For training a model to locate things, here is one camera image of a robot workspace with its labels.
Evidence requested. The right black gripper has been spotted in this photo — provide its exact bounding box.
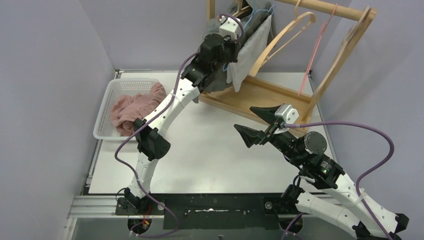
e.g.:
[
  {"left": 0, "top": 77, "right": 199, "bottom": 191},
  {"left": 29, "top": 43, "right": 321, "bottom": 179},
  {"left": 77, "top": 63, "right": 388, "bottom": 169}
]
[{"left": 233, "top": 105, "right": 306, "bottom": 165}]

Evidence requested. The blue wire hanger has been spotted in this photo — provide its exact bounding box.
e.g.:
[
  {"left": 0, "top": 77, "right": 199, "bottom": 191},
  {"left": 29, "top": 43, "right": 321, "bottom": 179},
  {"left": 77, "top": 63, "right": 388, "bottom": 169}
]
[{"left": 222, "top": 2, "right": 275, "bottom": 71}]

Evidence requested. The white garment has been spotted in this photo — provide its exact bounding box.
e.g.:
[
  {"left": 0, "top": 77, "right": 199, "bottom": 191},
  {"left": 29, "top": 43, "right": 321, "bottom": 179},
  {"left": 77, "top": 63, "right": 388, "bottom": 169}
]
[{"left": 226, "top": 16, "right": 272, "bottom": 92}]

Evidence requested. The grey pleated skirt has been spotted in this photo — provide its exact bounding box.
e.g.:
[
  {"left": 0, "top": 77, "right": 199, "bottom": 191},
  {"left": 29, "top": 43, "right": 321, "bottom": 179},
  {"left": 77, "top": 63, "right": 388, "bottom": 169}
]
[{"left": 194, "top": 0, "right": 275, "bottom": 94}]

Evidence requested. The pink wire hanger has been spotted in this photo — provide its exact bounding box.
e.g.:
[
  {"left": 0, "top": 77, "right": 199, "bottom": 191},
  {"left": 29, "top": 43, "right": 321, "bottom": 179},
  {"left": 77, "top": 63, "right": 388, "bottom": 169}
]
[{"left": 298, "top": 3, "right": 339, "bottom": 96}]

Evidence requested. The wooden hanger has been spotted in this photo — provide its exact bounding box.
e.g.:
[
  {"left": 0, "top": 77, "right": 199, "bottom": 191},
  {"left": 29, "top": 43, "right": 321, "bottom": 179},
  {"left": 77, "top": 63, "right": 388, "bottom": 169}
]
[
  {"left": 230, "top": 0, "right": 253, "bottom": 18},
  {"left": 249, "top": 0, "right": 317, "bottom": 78},
  {"left": 311, "top": 6, "right": 371, "bottom": 102}
]

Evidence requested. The pink garment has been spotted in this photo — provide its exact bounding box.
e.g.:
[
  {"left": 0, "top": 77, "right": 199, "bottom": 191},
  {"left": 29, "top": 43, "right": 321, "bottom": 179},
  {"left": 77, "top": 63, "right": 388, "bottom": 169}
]
[{"left": 109, "top": 82, "right": 167, "bottom": 137}]

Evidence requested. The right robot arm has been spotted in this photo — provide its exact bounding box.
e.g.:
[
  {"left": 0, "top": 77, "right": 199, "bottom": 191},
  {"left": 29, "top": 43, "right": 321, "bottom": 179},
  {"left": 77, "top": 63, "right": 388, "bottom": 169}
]
[{"left": 234, "top": 104, "right": 409, "bottom": 240}]

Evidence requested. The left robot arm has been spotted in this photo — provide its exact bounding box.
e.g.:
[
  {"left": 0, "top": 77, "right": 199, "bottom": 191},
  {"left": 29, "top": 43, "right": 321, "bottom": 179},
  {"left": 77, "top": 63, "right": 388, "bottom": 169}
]
[{"left": 114, "top": 33, "right": 242, "bottom": 214}]

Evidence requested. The wooden hanger rack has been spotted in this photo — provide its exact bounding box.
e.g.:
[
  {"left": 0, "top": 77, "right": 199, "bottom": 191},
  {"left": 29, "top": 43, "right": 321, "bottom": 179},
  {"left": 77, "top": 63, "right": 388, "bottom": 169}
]
[{"left": 199, "top": 0, "right": 378, "bottom": 124}]

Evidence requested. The wooden hanger at rack end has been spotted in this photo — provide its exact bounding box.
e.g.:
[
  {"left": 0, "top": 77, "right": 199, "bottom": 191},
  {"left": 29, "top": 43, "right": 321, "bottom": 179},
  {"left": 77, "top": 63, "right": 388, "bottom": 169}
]
[{"left": 311, "top": 6, "right": 371, "bottom": 102}]

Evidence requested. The white plastic basket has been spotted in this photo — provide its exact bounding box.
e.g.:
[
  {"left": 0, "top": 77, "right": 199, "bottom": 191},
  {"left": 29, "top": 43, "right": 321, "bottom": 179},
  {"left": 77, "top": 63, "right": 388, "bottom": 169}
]
[{"left": 93, "top": 77, "right": 158, "bottom": 141}]

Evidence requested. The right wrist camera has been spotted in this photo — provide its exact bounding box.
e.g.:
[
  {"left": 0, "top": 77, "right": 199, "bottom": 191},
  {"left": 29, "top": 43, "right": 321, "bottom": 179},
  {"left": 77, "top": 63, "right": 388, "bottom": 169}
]
[{"left": 274, "top": 104, "right": 300, "bottom": 134}]

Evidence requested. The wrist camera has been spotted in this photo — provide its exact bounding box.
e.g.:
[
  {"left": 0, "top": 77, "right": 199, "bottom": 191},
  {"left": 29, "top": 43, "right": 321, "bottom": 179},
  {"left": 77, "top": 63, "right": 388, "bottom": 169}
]
[
  {"left": 274, "top": 104, "right": 300, "bottom": 134},
  {"left": 218, "top": 15, "right": 241, "bottom": 40}
]

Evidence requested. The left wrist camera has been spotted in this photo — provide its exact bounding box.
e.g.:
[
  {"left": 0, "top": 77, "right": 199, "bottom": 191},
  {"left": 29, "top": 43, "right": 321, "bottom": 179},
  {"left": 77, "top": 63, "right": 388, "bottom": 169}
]
[{"left": 218, "top": 15, "right": 241, "bottom": 40}]

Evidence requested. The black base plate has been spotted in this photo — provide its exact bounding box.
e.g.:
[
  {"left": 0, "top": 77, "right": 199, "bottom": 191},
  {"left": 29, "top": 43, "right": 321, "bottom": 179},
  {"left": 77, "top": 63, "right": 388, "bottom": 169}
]
[{"left": 115, "top": 190, "right": 299, "bottom": 230}]

